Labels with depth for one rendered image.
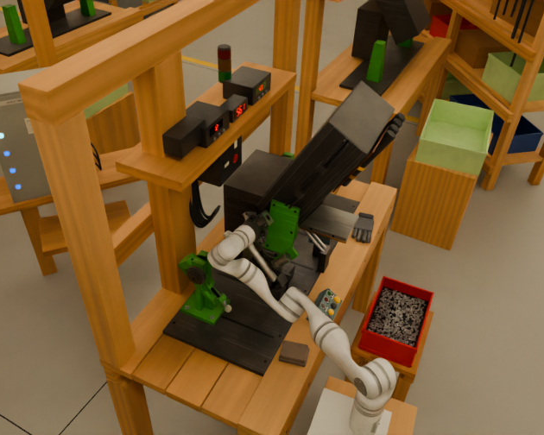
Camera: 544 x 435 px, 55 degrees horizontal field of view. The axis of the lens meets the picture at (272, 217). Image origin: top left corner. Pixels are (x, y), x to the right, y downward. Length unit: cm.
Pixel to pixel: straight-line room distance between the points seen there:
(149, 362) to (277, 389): 47
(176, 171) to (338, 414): 95
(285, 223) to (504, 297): 205
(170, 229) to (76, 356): 144
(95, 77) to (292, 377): 116
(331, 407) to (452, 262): 214
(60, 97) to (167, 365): 104
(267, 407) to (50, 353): 170
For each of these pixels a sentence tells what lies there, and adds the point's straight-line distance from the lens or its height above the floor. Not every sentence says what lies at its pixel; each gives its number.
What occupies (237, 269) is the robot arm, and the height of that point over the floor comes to 125.
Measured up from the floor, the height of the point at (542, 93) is 78.
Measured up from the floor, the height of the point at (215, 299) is 99.
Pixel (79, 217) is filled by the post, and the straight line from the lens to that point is 148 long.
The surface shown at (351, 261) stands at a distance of 229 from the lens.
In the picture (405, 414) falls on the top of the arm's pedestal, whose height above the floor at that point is 85.
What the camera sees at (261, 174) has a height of 124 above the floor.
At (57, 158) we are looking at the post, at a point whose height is 175.
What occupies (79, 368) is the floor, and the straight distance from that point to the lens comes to 313.
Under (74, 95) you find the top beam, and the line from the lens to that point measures 135.
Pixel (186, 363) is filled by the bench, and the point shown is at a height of 88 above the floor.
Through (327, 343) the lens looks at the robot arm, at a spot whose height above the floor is 117.
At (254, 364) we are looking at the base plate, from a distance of 192.
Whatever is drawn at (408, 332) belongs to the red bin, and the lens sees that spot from 211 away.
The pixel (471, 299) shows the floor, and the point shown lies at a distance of 360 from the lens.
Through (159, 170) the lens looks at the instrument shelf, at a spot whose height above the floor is 154.
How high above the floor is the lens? 248
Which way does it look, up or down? 40 degrees down
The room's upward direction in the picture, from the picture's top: 3 degrees clockwise
